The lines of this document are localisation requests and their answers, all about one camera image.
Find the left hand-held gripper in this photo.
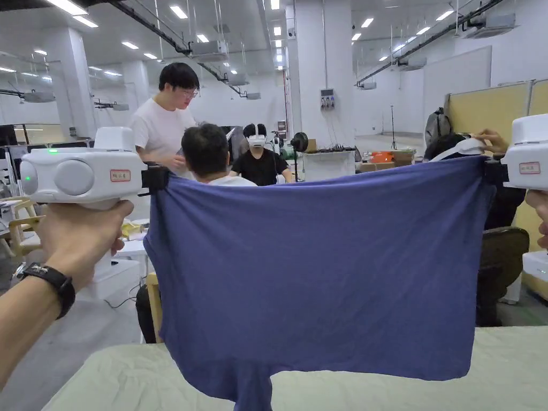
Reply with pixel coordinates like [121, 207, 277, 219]
[20, 127, 172, 211]

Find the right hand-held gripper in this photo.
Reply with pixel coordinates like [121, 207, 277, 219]
[483, 115, 548, 191]

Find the dark blue shirt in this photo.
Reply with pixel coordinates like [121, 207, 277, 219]
[143, 156, 497, 411]

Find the person's left forearm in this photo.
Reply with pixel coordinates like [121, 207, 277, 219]
[0, 261, 77, 390]

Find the person's right hand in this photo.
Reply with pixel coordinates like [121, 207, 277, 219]
[524, 190, 548, 250]

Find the person's left hand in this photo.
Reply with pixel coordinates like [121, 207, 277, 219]
[36, 199, 135, 293]

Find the pale wooden chair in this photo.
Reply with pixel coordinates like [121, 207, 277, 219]
[7, 197, 45, 258]

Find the grey backpack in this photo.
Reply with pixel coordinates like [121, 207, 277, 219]
[423, 106, 453, 148]

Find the white low table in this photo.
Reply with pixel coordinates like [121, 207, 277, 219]
[90, 220, 149, 300]

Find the black tripod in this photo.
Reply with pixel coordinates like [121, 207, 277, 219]
[386, 104, 400, 150]

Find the stack of cartons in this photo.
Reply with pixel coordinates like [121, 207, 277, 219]
[359, 149, 417, 174]

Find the table with white cover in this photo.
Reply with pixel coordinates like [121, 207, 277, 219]
[299, 149, 357, 182]

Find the black fan on stand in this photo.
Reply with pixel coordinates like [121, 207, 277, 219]
[289, 132, 310, 184]

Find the bed with pale green sheet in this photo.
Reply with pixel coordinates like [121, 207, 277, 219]
[40, 325, 548, 411]

